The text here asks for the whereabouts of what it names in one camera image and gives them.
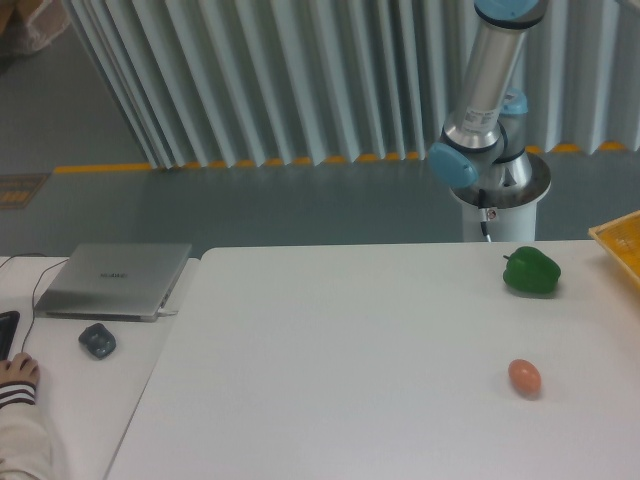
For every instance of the yellow plastic basket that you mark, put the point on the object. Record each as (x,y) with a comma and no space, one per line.
(620,239)

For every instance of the green bell pepper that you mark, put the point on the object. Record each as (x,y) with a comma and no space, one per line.
(531,271)

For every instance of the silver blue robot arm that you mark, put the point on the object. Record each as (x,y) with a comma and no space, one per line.
(472,139)

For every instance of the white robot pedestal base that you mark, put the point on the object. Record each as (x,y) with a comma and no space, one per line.
(502,205)

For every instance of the silver closed laptop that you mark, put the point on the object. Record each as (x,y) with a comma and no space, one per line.
(115,281)

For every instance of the person's hand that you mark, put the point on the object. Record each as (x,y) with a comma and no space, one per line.
(22,369)

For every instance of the brown egg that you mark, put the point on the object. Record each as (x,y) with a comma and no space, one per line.
(525,378)

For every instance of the dark grey earbuds case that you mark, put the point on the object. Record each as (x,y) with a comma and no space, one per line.
(98,341)

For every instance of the white striped sleeve forearm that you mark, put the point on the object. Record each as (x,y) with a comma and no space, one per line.
(26,445)

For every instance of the white folding partition screen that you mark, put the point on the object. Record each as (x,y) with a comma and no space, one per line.
(235,82)

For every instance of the black keyboard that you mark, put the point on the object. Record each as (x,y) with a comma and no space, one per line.
(8,325)

